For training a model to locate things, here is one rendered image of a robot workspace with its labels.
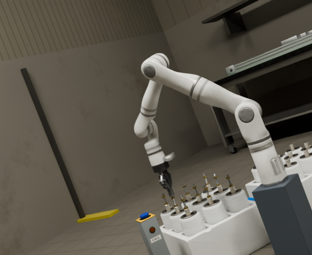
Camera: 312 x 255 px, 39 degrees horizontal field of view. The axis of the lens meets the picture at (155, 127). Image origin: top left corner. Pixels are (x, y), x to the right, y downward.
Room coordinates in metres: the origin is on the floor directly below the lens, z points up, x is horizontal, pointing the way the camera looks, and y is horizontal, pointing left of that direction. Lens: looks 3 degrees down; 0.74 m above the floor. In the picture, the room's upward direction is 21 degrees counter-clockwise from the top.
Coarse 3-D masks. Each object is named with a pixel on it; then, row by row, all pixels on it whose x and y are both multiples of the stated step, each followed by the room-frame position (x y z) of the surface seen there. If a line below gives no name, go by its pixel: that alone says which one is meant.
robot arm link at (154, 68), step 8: (152, 56) 1.81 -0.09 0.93; (144, 64) 1.79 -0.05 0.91; (152, 64) 1.77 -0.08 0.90; (160, 64) 1.77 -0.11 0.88; (144, 72) 1.80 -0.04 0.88; (152, 72) 1.78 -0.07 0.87; (160, 72) 1.76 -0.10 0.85; (168, 72) 1.75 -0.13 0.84; (176, 72) 1.75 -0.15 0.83; (152, 80) 1.81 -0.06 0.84; (160, 80) 1.78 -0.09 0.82; (168, 80) 1.76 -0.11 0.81; (176, 80) 1.75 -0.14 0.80; (184, 80) 1.74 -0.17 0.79; (192, 80) 1.73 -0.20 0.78; (176, 88) 1.76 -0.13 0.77; (184, 88) 1.74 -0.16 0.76; (192, 88) 1.72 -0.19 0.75
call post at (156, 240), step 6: (138, 222) 1.86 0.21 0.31; (144, 222) 1.83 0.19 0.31; (150, 222) 1.84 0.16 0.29; (156, 222) 1.85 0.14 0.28; (144, 228) 1.83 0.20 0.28; (150, 228) 1.84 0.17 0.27; (156, 228) 1.85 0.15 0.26; (144, 234) 1.84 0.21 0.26; (150, 234) 1.83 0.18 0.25; (156, 234) 1.84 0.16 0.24; (162, 234) 1.85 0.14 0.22; (144, 240) 1.88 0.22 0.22; (150, 240) 1.83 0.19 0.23; (156, 240) 1.84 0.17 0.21; (162, 240) 1.85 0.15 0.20; (150, 246) 1.83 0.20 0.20; (156, 246) 1.84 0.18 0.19; (162, 246) 1.84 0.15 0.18; (150, 252) 1.86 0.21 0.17; (156, 252) 1.83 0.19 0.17; (162, 252) 1.84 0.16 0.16; (168, 252) 1.85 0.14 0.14
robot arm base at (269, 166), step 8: (256, 144) 1.65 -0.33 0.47; (264, 144) 1.64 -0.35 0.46; (272, 144) 1.66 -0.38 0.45; (256, 152) 1.65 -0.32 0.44; (264, 152) 1.64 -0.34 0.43; (272, 152) 1.65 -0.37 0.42; (256, 160) 1.66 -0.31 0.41; (264, 160) 1.64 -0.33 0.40; (272, 160) 1.64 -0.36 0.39; (280, 160) 1.67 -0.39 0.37; (256, 168) 1.69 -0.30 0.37; (264, 168) 1.65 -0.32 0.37; (272, 168) 1.64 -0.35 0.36; (280, 168) 1.65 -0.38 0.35; (264, 176) 1.66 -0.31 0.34; (272, 176) 1.64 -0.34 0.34; (280, 176) 1.64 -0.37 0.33; (264, 184) 1.67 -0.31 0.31; (272, 184) 1.65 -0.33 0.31
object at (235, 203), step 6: (240, 192) 1.94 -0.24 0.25; (228, 198) 1.94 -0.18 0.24; (234, 198) 1.93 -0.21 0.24; (240, 198) 1.93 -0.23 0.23; (246, 198) 1.95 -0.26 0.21; (228, 204) 1.95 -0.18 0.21; (234, 204) 1.93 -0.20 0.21; (240, 204) 1.92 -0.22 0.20; (246, 204) 1.93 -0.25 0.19; (234, 210) 1.93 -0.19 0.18; (240, 210) 1.92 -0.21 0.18
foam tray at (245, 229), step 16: (256, 208) 1.91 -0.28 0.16; (208, 224) 1.90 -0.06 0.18; (224, 224) 1.85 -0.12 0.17; (240, 224) 1.88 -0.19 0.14; (256, 224) 1.90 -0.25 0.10; (176, 240) 1.91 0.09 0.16; (192, 240) 1.80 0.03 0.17; (208, 240) 1.82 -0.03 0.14; (224, 240) 1.84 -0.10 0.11; (240, 240) 1.87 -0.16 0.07; (256, 240) 1.89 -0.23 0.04
